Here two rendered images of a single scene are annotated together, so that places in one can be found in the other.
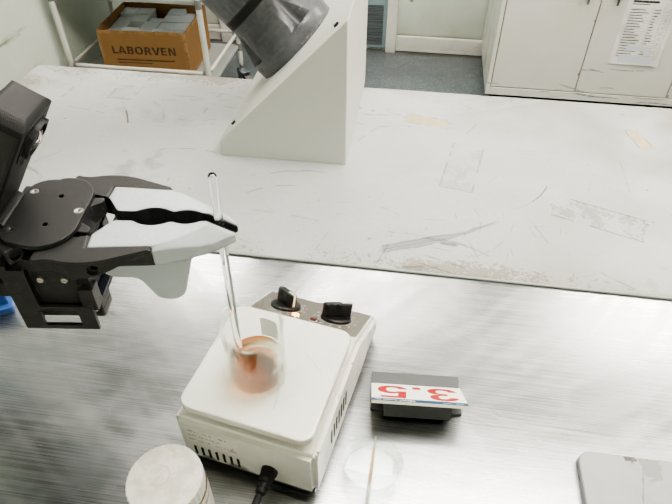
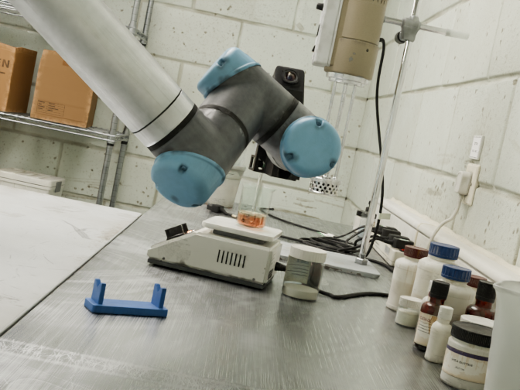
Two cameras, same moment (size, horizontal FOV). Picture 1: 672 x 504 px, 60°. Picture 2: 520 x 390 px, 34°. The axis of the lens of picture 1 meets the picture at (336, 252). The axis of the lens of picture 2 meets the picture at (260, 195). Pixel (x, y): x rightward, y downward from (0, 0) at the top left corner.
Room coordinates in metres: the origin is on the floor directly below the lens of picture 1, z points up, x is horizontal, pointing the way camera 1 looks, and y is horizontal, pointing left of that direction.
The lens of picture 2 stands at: (0.54, 1.45, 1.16)
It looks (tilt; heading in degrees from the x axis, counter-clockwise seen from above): 5 degrees down; 260
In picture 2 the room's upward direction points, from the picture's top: 12 degrees clockwise
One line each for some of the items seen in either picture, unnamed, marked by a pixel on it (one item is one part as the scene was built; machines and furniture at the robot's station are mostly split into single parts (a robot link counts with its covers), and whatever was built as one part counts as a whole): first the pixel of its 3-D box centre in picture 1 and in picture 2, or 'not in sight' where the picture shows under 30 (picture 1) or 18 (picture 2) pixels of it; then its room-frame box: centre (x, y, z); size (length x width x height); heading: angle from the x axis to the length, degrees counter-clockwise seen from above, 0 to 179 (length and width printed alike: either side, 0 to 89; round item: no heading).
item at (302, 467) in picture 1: (283, 374); (223, 250); (0.33, 0.05, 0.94); 0.22 x 0.13 x 0.08; 162
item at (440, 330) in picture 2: not in sight; (440, 333); (0.08, 0.40, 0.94); 0.03 x 0.03 x 0.07
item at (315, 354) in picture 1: (269, 368); (243, 227); (0.31, 0.06, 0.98); 0.12 x 0.12 x 0.01; 72
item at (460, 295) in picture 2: not in sight; (449, 306); (0.03, 0.30, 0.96); 0.06 x 0.06 x 0.11
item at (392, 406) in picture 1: (417, 389); not in sight; (0.33, -0.08, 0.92); 0.09 x 0.06 x 0.04; 86
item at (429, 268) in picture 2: not in sight; (436, 284); (0.00, 0.17, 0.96); 0.07 x 0.07 x 0.13
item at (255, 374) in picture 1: (254, 351); (255, 206); (0.30, 0.07, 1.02); 0.06 x 0.05 x 0.08; 3
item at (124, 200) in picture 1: (178, 233); not in sight; (0.32, 0.11, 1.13); 0.09 x 0.03 x 0.06; 91
